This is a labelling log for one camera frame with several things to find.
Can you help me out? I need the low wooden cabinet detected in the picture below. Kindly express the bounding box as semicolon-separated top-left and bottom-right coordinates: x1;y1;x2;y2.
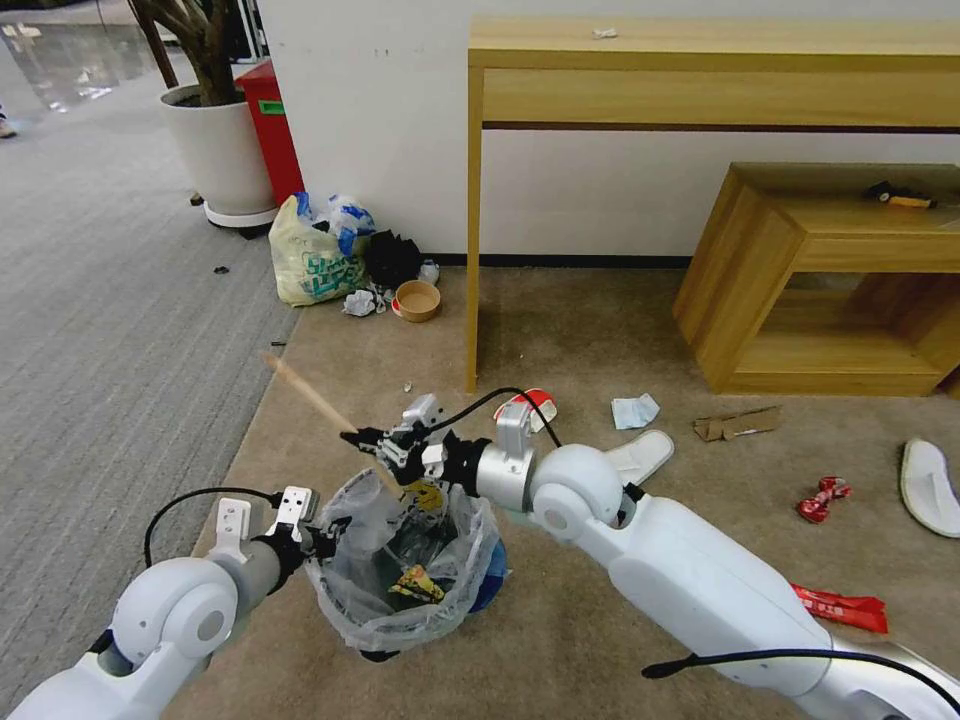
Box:
671;161;960;399

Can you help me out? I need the black plastic bag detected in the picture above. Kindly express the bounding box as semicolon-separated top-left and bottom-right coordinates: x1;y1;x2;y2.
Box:
362;229;424;291

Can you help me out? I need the pale blue face mask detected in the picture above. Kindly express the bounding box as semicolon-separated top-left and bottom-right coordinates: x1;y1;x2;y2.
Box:
610;392;662;432

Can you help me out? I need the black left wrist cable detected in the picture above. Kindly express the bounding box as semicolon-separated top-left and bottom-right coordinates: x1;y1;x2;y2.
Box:
142;486;291;569

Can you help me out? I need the long wooden stick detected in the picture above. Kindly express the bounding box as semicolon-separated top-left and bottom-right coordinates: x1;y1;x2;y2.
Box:
260;352;407;501

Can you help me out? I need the red box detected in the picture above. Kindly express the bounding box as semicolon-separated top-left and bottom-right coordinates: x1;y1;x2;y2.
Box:
233;59;307;208

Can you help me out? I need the white slipper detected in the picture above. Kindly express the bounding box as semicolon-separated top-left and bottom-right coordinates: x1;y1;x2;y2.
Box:
899;437;960;540
598;428;676;489

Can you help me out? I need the blue trash bin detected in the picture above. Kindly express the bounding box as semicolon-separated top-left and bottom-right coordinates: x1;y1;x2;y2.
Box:
358;533;513;666

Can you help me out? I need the yellow printed wrapper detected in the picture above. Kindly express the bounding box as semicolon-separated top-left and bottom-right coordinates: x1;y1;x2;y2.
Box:
400;479;453;520

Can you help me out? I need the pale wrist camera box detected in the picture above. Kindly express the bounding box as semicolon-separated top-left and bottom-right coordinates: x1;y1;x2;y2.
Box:
401;392;445;433
272;485;315;543

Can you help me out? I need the white plant pot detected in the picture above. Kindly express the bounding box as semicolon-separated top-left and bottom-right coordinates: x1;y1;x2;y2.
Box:
158;82;280;231

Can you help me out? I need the torn brown cardboard piece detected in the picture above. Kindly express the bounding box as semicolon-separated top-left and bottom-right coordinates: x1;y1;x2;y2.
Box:
691;404;784;443

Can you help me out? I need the crumpled white paper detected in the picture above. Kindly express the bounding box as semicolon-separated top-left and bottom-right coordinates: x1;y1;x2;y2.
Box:
341;287;388;319

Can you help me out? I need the yellow black snack wrapper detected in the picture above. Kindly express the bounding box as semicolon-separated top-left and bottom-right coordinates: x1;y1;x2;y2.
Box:
387;565;448;606

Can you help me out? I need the brown tree trunk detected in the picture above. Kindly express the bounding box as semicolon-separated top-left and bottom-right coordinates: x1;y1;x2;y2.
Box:
125;0;243;108

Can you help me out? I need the blue white plastic bag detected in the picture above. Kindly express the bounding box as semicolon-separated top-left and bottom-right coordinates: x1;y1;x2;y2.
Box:
292;190;378;258

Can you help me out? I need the black yellow hand tool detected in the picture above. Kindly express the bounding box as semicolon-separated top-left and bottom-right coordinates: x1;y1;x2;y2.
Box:
865;179;940;212

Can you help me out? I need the red white paper cup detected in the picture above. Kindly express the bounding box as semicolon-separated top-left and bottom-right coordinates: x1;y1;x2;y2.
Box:
491;386;561;438

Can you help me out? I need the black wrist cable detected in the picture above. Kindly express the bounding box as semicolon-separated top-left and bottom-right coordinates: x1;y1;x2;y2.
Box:
434;386;564;452
142;486;291;569

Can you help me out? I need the flat red snack packet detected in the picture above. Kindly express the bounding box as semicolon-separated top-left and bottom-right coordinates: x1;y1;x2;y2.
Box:
787;582;891;636

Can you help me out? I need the black right forearm cable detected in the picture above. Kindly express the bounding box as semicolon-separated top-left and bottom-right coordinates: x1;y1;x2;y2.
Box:
641;647;960;700

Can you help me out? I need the crushed red foil wrapper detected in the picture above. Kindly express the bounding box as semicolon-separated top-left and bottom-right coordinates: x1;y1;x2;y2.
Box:
795;475;855;523

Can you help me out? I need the clear plastic bin liner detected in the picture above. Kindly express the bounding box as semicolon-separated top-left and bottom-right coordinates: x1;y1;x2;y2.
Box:
302;466;502;652

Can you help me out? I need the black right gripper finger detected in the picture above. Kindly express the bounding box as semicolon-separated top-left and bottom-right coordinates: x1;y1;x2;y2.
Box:
373;443;433;487
339;422;429;456

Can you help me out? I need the tall wooden desk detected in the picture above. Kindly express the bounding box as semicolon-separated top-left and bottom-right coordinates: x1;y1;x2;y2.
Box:
465;16;960;396

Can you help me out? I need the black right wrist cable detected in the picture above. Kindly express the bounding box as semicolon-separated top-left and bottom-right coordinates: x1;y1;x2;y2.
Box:
434;386;564;452

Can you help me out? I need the yellow printed plastic bag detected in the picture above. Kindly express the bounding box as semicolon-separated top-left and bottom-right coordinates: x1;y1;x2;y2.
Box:
267;193;373;310

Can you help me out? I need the brown paper bowl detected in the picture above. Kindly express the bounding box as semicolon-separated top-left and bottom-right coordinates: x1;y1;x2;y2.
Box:
391;278;443;325

